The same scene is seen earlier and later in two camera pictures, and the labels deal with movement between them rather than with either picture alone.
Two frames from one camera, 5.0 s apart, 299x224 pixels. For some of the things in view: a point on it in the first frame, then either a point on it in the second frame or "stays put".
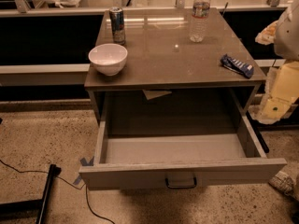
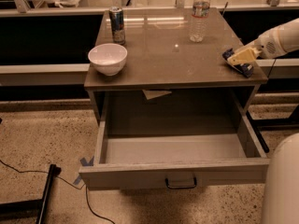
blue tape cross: (84, 163) stays put
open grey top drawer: (179, 146) stays put
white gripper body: (288, 36) to (267, 48)
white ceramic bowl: (108, 59) stays put
